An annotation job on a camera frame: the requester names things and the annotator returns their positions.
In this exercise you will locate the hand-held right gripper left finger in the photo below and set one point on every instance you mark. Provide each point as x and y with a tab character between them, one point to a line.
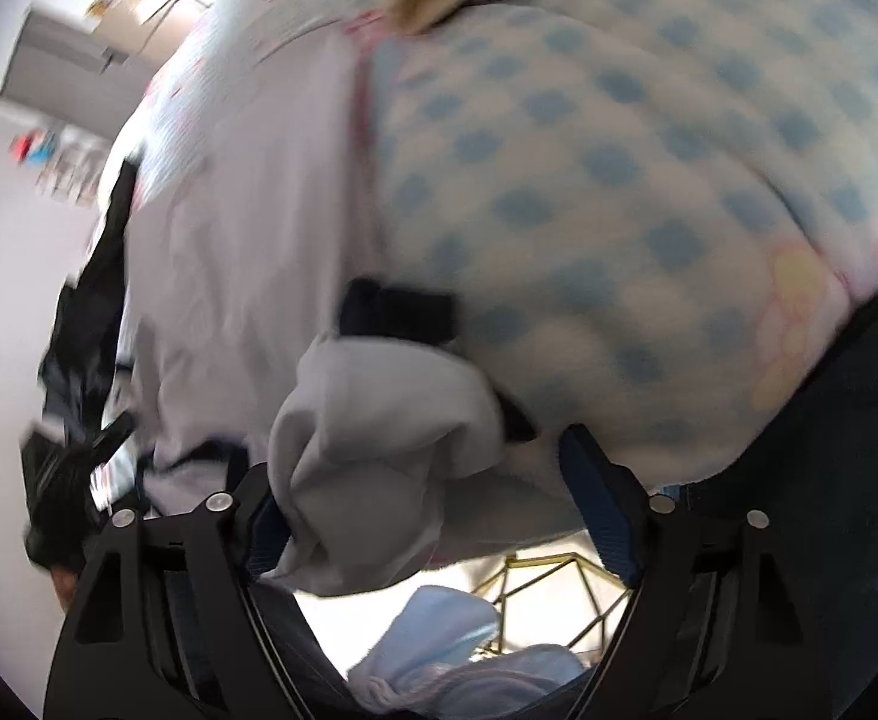
263	536

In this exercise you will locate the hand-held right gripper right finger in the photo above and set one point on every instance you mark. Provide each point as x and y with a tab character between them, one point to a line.
596	495

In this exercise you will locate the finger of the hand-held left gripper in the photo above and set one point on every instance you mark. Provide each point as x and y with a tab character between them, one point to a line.
113	433

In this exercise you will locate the light grey sweatshirt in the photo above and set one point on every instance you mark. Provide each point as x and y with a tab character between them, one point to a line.
259	277

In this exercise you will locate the black clothes pile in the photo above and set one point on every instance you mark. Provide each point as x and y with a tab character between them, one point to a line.
102	277

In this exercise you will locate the light blue towel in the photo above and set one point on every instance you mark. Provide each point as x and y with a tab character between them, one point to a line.
439	645

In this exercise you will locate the person's blue jeans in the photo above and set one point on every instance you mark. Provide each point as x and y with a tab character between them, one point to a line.
821	540

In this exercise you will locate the blue checkered printed blanket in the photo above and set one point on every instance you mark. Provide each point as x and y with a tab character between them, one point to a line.
596	202

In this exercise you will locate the grey door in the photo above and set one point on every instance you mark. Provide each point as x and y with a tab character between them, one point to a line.
57	67

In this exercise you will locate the colourful wall stickers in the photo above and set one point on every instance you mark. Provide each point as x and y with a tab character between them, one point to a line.
57	157

